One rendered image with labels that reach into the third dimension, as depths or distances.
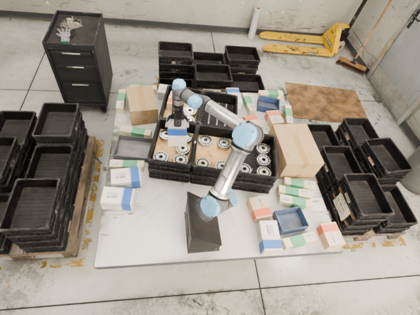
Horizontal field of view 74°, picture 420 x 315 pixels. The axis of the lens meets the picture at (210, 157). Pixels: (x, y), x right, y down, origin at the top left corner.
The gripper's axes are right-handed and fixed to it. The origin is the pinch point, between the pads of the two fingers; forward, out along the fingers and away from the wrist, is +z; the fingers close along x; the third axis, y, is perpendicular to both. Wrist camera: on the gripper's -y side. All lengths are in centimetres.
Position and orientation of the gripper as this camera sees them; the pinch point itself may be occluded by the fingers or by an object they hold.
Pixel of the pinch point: (177, 128)
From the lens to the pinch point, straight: 184.3
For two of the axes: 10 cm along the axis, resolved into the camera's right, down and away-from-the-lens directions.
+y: -1.0, -8.0, 6.0
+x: -9.9, 0.0, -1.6
